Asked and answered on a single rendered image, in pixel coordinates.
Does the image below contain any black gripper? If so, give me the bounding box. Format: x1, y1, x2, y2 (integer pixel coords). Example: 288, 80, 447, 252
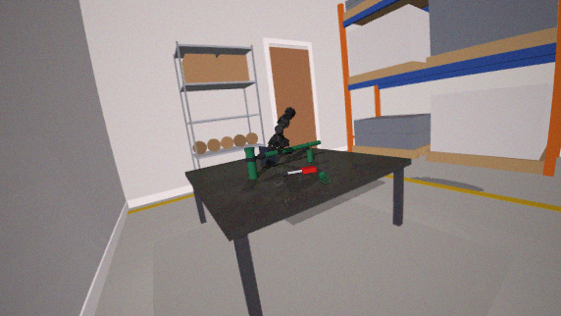
268, 133, 289, 156

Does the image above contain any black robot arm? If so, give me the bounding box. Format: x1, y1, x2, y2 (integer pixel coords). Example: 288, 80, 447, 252
268, 107, 296, 151

